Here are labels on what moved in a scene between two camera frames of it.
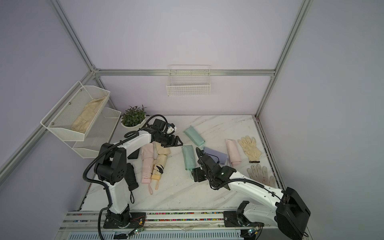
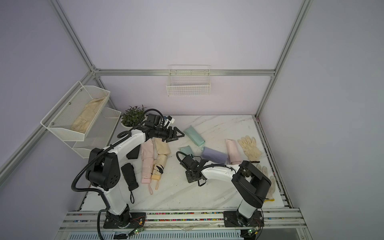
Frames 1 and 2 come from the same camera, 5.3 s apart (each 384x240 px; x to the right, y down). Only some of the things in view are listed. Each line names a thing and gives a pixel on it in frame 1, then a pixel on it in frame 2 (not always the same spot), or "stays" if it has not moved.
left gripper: [171, 143] to [170, 136]
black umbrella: [131, 179] stays
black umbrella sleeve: [134, 155] stays
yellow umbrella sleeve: [161, 150] stays
